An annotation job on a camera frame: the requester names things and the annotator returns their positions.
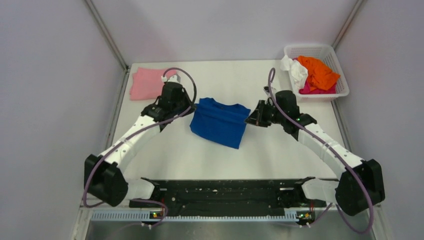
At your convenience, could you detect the grey slotted cable duct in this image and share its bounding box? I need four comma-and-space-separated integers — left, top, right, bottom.
90, 210, 299, 223

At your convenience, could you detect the corner metal post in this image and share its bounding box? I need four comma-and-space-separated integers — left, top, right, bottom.
82, 0, 128, 71
331, 0, 367, 50

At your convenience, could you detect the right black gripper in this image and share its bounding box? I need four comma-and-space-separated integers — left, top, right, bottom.
245, 99, 286, 128

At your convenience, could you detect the blue printed t-shirt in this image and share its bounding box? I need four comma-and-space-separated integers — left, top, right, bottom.
189, 97, 251, 149

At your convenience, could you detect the aluminium rail frame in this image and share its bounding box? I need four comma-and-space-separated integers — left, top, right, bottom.
71, 207, 395, 240

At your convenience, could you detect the folded pink t-shirt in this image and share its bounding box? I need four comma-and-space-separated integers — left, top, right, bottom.
129, 67, 167, 101

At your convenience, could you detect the left corner metal post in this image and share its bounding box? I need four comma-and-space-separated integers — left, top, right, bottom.
82, 0, 128, 71

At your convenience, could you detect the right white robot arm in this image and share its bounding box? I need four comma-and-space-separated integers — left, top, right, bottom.
245, 90, 386, 216

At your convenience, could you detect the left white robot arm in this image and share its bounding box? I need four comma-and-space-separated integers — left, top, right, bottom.
82, 82, 195, 208

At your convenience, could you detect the orange t-shirt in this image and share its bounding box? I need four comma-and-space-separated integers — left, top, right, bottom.
297, 56, 341, 90

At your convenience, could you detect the right corner metal post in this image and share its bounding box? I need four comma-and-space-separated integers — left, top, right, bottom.
331, 0, 367, 50

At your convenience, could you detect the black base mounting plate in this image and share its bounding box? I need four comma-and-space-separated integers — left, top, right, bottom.
129, 178, 332, 220

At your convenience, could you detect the white t-shirt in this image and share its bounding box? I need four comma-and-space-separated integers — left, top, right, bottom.
280, 55, 309, 90

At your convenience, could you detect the white plastic laundry basket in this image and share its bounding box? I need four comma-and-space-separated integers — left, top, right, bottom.
280, 43, 350, 102

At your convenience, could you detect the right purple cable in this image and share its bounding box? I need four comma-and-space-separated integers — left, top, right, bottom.
267, 67, 375, 235

